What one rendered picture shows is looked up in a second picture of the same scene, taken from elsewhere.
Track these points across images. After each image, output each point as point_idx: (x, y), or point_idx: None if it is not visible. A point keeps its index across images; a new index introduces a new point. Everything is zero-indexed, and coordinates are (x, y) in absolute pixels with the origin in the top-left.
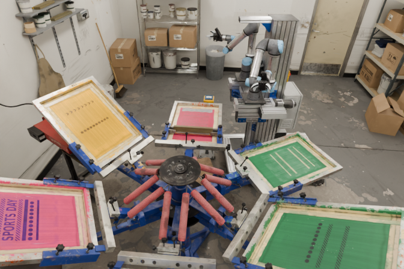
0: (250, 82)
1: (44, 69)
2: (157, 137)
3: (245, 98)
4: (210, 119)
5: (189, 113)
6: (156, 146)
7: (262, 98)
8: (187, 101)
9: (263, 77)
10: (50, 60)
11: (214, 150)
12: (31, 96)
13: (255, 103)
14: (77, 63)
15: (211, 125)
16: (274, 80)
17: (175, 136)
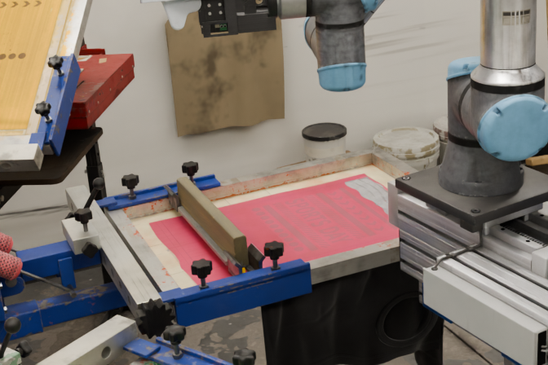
0: (308, 23)
1: None
2: (443, 341)
3: (436, 170)
4: (360, 242)
5: (343, 198)
6: (395, 361)
7: (509, 199)
8: (404, 164)
9: None
10: None
11: (125, 302)
12: (146, 25)
13: (431, 201)
14: (384, 4)
15: (317, 256)
16: (510, 76)
17: (174, 222)
